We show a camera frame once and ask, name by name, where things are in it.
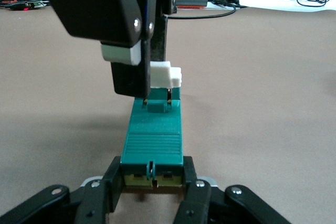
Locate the small green circuit board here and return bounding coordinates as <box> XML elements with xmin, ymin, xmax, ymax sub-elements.
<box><xmin>25</xmin><ymin>0</ymin><xmax>47</xmax><ymax>9</ymax></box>

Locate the green load switch white lever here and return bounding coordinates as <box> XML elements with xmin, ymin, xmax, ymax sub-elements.
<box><xmin>120</xmin><ymin>61</ymin><xmax>184</xmax><ymax>190</ymax></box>

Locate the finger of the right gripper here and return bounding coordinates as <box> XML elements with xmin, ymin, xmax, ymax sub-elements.
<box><xmin>151</xmin><ymin>0</ymin><xmax>184</xmax><ymax>63</ymax></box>
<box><xmin>31</xmin><ymin>0</ymin><xmax>158</xmax><ymax>99</ymax></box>

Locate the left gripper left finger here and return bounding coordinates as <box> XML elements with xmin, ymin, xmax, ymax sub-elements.
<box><xmin>0</xmin><ymin>156</ymin><xmax>124</xmax><ymax>224</ymax></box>

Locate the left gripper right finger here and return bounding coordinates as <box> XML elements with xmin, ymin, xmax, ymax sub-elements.
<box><xmin>172</xmin><ymin>156</ymin><xmax>292</xmax><ymax>224</ymax></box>

